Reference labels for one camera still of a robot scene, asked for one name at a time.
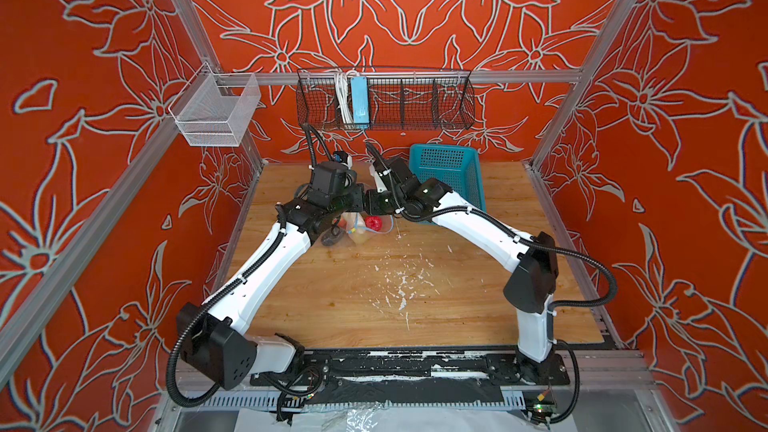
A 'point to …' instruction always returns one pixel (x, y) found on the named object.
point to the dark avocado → (328, 239)
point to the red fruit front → (374, 223)
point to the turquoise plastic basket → (459, 168)
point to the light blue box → (360, 100)
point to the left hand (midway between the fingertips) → (358, 186)
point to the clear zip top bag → (358, 224)
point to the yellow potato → (360, 238)
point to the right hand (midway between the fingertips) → (357, 203)
